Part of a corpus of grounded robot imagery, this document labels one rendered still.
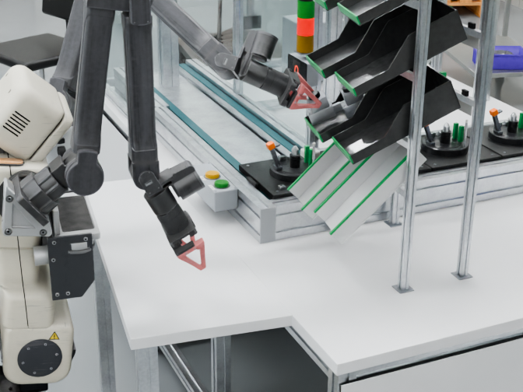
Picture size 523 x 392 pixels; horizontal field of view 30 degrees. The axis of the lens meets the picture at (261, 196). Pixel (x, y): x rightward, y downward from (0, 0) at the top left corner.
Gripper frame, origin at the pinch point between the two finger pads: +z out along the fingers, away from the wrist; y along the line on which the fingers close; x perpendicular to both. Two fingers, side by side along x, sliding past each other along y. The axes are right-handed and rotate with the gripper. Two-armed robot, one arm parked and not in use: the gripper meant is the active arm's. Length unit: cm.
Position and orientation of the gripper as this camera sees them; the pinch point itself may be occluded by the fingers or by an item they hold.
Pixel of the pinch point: (316, 100)
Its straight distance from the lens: 238.4
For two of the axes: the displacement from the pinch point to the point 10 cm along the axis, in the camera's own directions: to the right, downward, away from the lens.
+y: -1.1, -4.8, 8.7
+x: -4.5, 8.0, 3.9
